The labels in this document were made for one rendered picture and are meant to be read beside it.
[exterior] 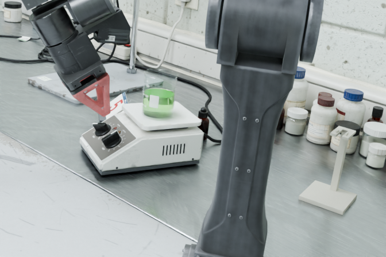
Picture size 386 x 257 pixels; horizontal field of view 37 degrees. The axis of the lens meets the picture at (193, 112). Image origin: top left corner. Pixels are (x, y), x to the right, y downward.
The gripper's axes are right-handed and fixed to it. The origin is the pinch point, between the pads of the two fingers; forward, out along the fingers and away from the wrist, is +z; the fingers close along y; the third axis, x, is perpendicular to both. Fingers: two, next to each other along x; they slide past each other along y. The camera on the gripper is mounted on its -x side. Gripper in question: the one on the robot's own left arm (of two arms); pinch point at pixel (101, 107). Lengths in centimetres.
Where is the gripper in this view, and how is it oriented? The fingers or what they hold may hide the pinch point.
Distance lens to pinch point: 101.8
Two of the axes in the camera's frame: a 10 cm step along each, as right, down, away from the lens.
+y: -4.3, -3.6, 8.3
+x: -8.2, 5.3, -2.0
